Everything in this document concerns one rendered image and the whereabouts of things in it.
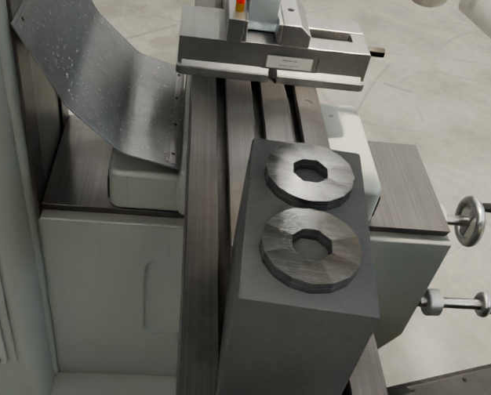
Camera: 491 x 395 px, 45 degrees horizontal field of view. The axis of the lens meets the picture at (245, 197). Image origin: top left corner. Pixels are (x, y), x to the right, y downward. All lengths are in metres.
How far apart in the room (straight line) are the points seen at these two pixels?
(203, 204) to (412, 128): 2.14
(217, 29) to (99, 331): 0.70
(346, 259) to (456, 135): 2.46
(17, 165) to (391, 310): 0.83
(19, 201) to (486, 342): 1.55
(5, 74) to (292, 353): 0.58
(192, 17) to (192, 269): 0.54
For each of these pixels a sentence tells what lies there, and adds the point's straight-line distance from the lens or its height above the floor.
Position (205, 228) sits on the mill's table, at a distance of 0.79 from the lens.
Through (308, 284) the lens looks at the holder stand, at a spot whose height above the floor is 1.15.
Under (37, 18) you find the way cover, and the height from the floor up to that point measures 1.08.
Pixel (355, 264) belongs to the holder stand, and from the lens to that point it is 0.51.
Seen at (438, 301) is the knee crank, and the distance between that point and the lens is 1.36.
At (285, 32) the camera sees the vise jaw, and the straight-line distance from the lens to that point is 1.06.
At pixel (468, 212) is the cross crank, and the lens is 1.42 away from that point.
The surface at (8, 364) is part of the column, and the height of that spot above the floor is 0.34.
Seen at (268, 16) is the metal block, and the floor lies 1.06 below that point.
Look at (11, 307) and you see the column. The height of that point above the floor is 0.53.
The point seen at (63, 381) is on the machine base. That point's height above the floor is 0.20.
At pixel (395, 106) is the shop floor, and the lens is 3.00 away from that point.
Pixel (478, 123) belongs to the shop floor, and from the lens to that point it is 3.11.
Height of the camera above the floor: 1.52
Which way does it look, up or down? 43 degrees down
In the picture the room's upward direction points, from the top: 11 degrees clockwise
